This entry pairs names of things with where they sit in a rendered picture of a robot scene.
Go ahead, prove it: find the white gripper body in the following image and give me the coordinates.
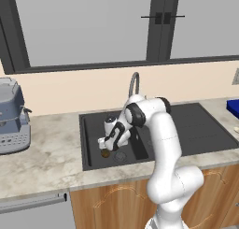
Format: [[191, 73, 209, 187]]
[[97, 136, 111, 150]]

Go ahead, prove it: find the brown round produce item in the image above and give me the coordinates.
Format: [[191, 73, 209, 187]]
[[101, 149, 112, 159]]

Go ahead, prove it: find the grey curved sink faucet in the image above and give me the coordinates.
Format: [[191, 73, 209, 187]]
[[128, 71, 141, 100]]

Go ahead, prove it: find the black kitchen sink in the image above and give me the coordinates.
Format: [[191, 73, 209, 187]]
[[78, 102, 239, 172]]

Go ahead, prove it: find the blue tray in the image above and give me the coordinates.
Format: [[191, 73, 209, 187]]
[[226, 98, 239, 121]]

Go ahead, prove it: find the wooden cupboard door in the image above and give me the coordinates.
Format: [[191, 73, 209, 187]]
[[219, 164, 239, 229], [69, 179, 161, 229], [180, 167, 232, 229]]

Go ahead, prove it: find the grey coffee machine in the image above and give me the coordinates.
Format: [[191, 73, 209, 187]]
[[0, 77, 33, 155]]

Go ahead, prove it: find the grey dishwasher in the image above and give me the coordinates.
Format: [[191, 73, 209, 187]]
[[0, 189, 77, 229]]

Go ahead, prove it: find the dark framed window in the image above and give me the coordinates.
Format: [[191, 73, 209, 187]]
[[0, 0, 239, 75]]

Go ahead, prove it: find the grey dishwasher handle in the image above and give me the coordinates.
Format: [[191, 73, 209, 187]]
[[0, 193, 68, 214]]

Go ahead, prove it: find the black window handle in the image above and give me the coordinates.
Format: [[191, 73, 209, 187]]
[[140, 12, 163, 25], [163, 12, 186, 25]]

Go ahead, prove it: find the grey wall outlet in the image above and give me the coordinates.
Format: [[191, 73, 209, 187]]
[[232, 67, 239, 86]]

